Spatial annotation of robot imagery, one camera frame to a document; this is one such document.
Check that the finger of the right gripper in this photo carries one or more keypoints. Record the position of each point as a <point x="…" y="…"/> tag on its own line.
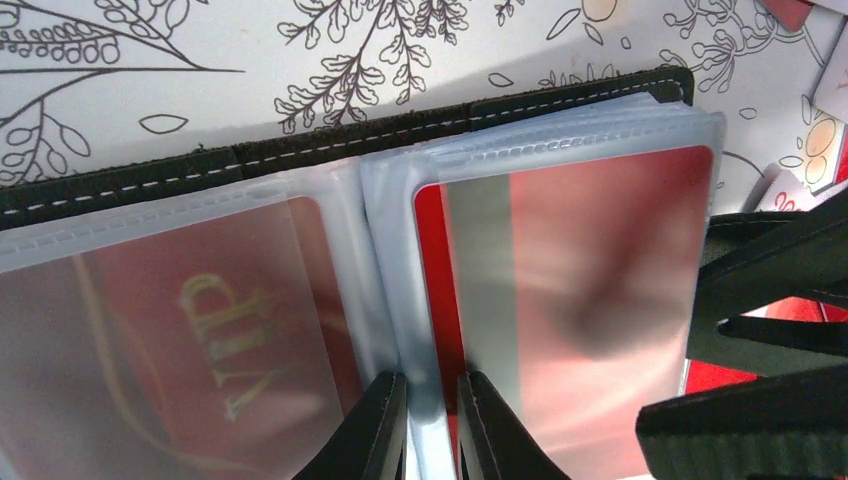
<point x="792" y="426"/>
<point x="754" y="259"/>

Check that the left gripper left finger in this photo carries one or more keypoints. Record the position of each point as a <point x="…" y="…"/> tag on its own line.
<point x="371" y="442"/>

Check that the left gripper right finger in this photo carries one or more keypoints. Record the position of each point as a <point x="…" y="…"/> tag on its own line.
<point x="492" y="441"/>

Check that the black card holder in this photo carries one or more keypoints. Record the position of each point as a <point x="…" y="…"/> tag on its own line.
<point x="364" y="178"/>

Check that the white red-dot card left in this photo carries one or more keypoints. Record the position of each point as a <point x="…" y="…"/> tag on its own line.
<point x="786" y="193"/>

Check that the white red-dot card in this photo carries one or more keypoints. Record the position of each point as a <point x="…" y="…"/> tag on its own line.
<point x="786" y="193"/>
<point x="830" y="95"/>

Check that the red card bottom left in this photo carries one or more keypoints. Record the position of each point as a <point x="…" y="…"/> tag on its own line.
<point x="789" y="336"/>

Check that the white red-dot card top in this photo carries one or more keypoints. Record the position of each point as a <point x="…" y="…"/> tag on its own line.
<point x="830" y="95"/>

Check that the red card centre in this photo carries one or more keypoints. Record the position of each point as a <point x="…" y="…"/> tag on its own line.
<point x="791" y="14"/>

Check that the floral patterned table mat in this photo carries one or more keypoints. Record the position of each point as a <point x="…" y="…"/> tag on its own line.
<point x="88" y="85"/>

